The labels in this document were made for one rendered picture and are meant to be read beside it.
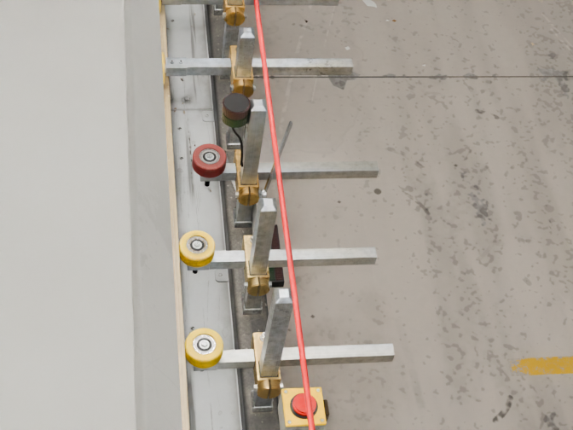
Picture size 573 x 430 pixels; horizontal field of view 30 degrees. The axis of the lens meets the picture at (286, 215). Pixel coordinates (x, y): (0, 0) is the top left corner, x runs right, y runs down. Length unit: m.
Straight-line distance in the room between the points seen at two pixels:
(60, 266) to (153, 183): 0.16
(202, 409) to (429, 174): 1.58
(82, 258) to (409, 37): 3.77
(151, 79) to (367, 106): 3.26
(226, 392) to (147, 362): 1.96
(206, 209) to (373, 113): 1.27
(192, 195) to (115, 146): 2.29
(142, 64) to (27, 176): 0.19
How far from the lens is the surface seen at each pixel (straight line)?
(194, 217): 2.77
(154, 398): 0.55
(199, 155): 2.53
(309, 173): 2.59
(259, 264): 2.35
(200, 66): 2.64
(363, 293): 3.44
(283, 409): 1.84
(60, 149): 0.52
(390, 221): 3.62
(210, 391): 2.51
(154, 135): 0.66
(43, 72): 0.56
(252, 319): 2.52
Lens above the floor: 2.86
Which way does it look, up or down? 53 degrees down
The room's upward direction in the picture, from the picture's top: 11 degrees clockwise
